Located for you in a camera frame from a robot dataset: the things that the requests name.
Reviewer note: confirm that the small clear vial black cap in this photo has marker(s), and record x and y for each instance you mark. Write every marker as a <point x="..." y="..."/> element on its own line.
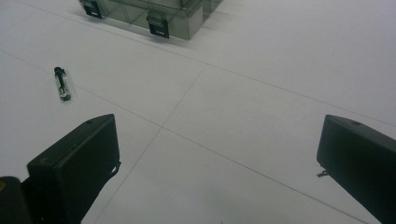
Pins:
<point x="62" y="84"/>

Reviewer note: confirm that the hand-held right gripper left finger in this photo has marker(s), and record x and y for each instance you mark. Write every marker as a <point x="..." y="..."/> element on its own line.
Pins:
<point x="74" y="161"/>

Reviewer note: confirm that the clear grey plastic organizer box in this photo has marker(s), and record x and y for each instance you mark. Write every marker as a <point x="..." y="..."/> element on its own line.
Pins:
<point x="149" y="14"/>

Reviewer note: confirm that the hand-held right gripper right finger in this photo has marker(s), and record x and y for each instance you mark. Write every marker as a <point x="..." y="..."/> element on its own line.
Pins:
<point x="361" y="155"/>

